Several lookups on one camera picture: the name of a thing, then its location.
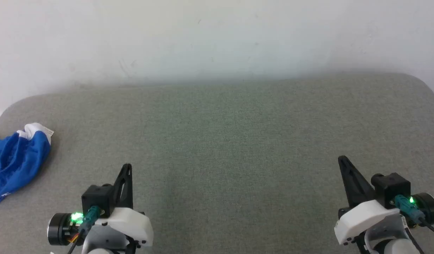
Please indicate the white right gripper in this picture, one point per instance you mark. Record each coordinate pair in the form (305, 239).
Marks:
(361, 218)

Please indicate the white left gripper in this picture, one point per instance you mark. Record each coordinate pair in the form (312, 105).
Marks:
(130, 222)

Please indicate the blue and white basketball shorts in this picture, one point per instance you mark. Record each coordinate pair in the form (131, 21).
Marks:
(16, 158)

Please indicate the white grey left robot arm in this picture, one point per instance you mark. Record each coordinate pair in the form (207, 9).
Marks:
(58, 229)

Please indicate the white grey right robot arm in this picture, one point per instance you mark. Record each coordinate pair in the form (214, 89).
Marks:
(428, 208)

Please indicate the grey fabric sofa cushion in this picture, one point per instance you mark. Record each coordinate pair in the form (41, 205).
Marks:
(224, 148)

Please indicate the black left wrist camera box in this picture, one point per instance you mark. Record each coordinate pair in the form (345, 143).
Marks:
(97, 197)

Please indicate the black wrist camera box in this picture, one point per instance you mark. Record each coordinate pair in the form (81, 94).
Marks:
(97, 197)
(391, 187)

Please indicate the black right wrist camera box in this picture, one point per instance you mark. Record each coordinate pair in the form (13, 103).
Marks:
(391, 187)

